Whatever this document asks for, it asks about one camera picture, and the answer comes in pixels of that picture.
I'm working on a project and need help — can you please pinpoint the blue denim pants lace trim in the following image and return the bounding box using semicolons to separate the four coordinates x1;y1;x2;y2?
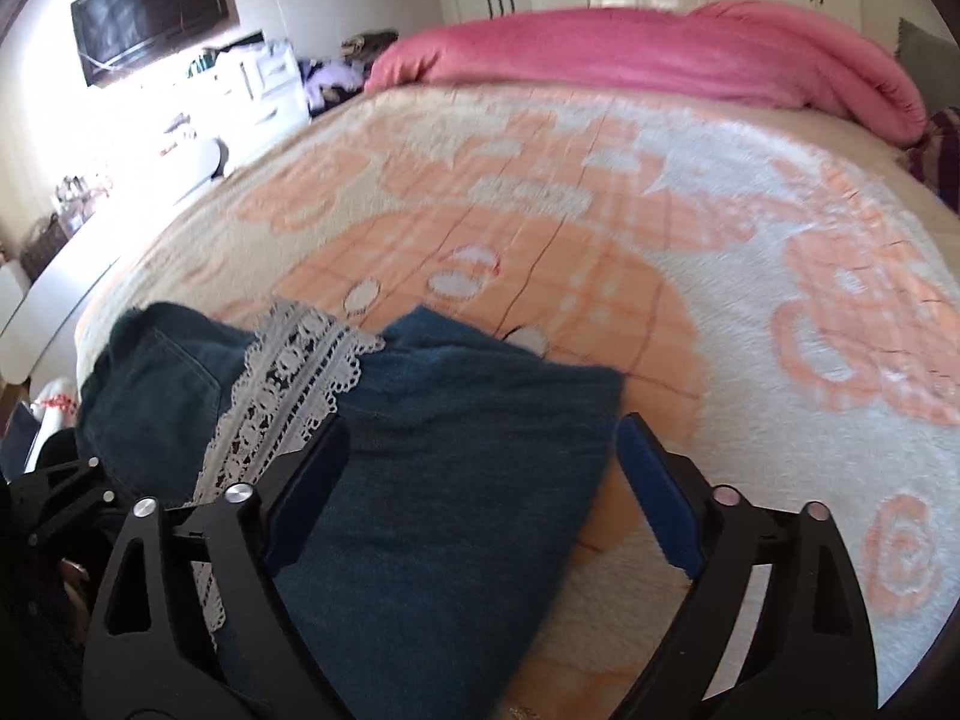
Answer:
75;298;628;720

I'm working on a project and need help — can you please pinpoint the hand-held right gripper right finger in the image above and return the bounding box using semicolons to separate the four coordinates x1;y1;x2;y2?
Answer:
615;412;878;720

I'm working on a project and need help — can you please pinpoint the black wall television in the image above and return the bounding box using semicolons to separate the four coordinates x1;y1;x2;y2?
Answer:
70;0;231;89

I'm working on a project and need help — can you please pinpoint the peach patterned fleece blanket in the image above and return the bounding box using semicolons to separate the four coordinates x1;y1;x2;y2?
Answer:
71;79;960;720

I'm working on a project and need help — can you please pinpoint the brown woven handbag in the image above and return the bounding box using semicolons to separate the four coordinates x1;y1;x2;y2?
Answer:
19;214;73;280

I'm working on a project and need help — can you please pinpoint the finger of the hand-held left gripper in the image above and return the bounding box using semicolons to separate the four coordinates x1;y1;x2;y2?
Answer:
7;456;121;545

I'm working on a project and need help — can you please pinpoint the pile of clothes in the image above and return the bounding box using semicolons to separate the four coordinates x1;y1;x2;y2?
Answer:
300;30;400;118

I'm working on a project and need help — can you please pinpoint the pink comforter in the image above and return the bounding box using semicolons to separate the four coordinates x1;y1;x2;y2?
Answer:
364;0;928;146

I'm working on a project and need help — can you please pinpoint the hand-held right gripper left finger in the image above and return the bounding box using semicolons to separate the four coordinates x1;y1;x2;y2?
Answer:
81;412;353;720

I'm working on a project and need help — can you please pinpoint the purple striped pillow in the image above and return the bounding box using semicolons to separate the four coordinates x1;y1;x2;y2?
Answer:
904;109;960;212

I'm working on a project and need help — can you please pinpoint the white drawer cabinet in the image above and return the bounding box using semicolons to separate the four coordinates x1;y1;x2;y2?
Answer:
187;30;313;137

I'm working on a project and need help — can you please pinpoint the white red-dotted cloth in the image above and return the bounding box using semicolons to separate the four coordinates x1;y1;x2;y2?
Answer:
34;379;82;430

